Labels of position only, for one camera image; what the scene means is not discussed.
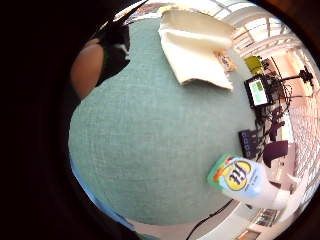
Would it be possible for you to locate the purple office chair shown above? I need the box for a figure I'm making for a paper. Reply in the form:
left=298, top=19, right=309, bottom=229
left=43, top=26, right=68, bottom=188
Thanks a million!
left=262, top=140, right=289, bottom=169

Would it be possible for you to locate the the person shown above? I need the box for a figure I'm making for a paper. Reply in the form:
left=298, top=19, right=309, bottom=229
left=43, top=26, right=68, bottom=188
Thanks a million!
left=70, top=20, right=132, bottom=100

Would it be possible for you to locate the black box with blue lights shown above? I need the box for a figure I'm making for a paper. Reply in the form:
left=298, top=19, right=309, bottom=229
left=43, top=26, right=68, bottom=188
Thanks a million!
left=238, top=129, right=262, bottom=159

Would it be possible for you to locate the black monitor with green screen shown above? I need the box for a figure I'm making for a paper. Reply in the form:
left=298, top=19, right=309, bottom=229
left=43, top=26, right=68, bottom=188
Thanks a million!
left=244, top=75, right=275, bottom=109

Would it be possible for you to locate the black cable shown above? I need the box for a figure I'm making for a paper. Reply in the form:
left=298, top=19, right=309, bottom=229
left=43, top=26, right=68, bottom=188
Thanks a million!
left=185, top=198, right=236, bottom=240

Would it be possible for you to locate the black camera on stand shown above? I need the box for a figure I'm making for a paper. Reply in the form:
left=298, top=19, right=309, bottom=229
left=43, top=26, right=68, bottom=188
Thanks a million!
left=279, top=65, right=315, bottom=88

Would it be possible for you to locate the teal table cloth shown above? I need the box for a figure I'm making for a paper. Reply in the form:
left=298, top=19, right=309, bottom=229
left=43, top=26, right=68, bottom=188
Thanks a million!
left=67, top=16, right=258, bottom=226

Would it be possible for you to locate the white folded towel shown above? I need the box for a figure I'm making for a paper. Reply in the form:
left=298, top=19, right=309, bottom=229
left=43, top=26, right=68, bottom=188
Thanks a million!
left=157, top=8, right=238, bottom=91

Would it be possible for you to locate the yellow-green box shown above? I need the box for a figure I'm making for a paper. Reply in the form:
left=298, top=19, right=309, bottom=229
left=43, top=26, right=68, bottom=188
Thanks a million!
left=244, top=55, right=265, bottom=76

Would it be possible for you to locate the white spray bottle, colourful label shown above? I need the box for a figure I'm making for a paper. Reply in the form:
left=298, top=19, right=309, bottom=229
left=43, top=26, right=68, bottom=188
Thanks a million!
left=206, top=153, right=292, bottom=211

